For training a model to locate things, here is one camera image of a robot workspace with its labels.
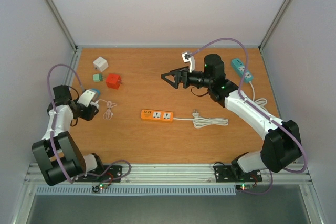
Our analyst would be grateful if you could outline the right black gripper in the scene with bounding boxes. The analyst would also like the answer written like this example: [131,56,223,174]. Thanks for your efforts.
[162,62,213,93]

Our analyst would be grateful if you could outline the white usb charger plug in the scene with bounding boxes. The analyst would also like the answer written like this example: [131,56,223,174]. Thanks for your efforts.
[90,101,99,109]

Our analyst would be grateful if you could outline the blue cube plug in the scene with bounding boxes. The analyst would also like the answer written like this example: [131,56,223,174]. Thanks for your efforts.
[89,88,100,100]

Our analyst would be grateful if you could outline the green usb charger plug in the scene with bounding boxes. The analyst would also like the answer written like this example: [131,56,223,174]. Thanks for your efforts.
[92,73,105,82]

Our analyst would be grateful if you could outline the red cube plug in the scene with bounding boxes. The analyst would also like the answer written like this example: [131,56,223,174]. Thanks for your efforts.
[106,73,122,90]

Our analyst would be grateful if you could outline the white cube adapter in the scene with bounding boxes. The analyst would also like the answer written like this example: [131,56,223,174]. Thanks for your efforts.
[93,57,109,72]

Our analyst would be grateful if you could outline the orange strip white cord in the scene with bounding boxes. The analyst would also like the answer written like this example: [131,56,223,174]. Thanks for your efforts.
[173,108,229,130]

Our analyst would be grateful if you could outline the teal power strip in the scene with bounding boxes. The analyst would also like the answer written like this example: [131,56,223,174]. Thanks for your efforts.
[231,58,254,83]

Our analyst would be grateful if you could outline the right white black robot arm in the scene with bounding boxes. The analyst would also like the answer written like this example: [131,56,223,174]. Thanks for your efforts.
[161,53,306,180]

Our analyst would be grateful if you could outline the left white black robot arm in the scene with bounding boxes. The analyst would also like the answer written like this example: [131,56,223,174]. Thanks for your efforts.
[32,85,106,186]

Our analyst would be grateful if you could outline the left small circuit board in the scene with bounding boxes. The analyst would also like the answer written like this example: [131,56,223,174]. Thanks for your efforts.
[92,184,109,193]

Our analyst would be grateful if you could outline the small circuit board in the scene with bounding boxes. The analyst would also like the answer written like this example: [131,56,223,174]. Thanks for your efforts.
[92,184,109,193]
[236,184,254,191]

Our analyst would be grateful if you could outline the right small circuit board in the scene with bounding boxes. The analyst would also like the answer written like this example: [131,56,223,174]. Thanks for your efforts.
[236,184,254,191]

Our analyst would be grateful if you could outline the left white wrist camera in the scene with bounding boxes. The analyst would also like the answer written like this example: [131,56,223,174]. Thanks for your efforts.
[77,89,95,107]

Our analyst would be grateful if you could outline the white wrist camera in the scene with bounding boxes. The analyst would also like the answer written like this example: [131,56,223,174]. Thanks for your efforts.
[181,51,196,73]
[77,89,95,107]

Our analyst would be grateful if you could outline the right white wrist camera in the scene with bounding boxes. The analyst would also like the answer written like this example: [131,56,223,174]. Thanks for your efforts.
[181,51,196,73]

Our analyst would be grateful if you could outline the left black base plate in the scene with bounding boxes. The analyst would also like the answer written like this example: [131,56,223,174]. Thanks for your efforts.
[75,165,122,183]

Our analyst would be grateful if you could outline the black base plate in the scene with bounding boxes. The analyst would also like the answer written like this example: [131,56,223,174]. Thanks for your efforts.
[75,165,122,183]
[213,163,262,183]

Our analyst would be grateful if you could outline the front aluminium rail frame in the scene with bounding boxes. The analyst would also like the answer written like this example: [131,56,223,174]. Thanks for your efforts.
[24,163,312,185]

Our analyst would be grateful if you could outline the grey slotted cable duct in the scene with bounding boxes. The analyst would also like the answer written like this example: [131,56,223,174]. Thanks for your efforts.
[36,185,236,196]

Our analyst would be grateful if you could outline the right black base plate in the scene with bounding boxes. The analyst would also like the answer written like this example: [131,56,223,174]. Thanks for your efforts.
[213,163,262,183]

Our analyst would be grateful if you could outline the right aluminium corner post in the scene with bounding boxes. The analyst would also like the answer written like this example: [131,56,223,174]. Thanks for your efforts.
[259,0,309,49]

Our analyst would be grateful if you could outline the aluminium corner post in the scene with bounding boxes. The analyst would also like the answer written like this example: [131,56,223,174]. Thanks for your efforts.
[44,0,78,51]
[259,0,309,49]

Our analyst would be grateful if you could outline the left aluminium corner post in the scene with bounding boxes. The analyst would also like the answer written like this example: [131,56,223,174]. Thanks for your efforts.
[44,0,78,51]

